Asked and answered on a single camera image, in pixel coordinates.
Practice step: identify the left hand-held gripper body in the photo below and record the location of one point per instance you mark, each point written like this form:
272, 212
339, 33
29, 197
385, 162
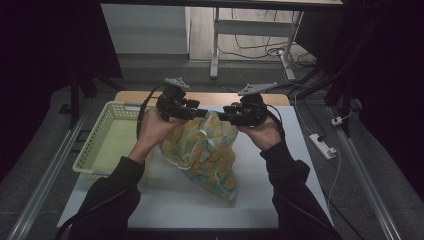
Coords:
173, 100

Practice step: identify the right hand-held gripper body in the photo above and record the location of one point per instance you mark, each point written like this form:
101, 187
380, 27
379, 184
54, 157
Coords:
251, 108

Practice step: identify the orange flower print bag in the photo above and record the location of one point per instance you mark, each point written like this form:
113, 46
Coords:
203, 153

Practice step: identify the pale green plastic basket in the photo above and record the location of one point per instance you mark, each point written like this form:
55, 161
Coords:
110, 143

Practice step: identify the person's right hand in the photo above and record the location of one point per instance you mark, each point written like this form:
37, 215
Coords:
263, 133

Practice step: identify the person's left hand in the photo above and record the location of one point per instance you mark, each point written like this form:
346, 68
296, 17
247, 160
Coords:
155, 130

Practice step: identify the white cabinet panel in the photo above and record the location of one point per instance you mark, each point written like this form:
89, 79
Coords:
143, 30

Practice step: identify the white power strip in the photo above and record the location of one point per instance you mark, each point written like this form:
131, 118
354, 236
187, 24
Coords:
321, 146

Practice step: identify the small white adapter plug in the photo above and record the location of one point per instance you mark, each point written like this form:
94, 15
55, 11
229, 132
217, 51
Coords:
336, 121

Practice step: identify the black metal stand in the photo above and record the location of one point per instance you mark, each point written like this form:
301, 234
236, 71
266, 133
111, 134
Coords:
75, 100
346, 100

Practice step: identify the white table mat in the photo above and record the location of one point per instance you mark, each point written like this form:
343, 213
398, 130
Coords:
186, 213

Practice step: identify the dark curtain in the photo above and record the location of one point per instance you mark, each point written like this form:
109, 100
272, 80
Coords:
393, 66
33, 50

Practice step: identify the white frame desk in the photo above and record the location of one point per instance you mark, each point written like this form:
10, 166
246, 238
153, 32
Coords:
253, 28

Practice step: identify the grey metal floor rail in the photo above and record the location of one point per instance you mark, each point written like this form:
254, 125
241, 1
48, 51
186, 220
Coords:
46, 180
370, 186

